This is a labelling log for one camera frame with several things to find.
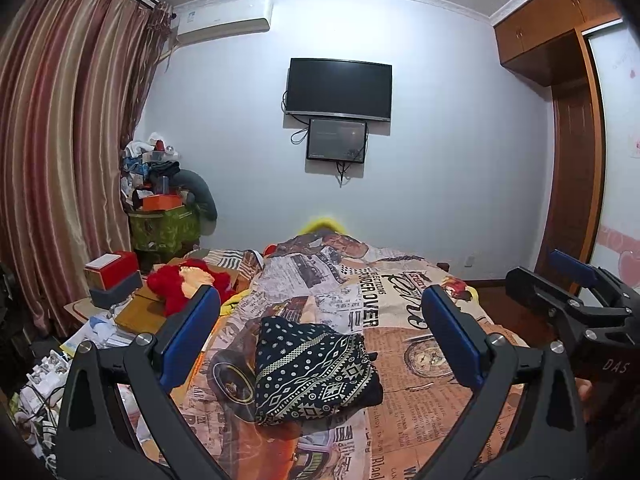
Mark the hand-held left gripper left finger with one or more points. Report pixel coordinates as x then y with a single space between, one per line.
192 340

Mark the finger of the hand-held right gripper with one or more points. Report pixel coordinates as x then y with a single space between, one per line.
555 305
572 266

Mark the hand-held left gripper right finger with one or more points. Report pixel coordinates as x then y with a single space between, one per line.
450 340

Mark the navy patterned garment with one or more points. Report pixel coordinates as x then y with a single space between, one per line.
315 370

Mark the pile of clothes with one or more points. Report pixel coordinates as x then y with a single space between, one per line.
150 160

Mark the person's right hand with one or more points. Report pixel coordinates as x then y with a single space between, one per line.
585 397

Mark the yellow cloth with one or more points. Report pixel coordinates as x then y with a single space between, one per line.
235 301

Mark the brown cardboard box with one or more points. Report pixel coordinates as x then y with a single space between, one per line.
140 312

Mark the red plush toy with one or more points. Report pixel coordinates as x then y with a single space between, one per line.
170 285

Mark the newspaper print blanket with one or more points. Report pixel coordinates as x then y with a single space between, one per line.
410 410

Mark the wooden door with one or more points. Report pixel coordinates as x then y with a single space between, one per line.
570 185

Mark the grey box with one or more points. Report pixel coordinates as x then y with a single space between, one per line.
115 295

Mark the pile of papers and packets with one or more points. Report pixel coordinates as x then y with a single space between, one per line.
95 332

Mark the red box with white lid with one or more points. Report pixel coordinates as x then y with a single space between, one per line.
117 270

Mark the wooden bedside table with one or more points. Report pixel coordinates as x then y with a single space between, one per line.
80 307

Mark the orange box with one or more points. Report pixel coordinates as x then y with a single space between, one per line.
162 202

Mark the grey plush cushion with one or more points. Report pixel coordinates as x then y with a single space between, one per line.
202 195

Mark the yellow plush toy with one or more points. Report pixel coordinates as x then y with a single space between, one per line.
322 224

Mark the striped brown curtain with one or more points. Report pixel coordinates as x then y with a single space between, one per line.
65 135

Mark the wooden overhead cabinet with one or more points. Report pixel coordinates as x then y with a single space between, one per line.
550 25

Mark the white air conditioner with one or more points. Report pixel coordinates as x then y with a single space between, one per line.
225 20

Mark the small black wall monitor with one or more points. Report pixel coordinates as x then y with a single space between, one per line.
336 139

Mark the black wall television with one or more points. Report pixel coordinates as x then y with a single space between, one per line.
337 90

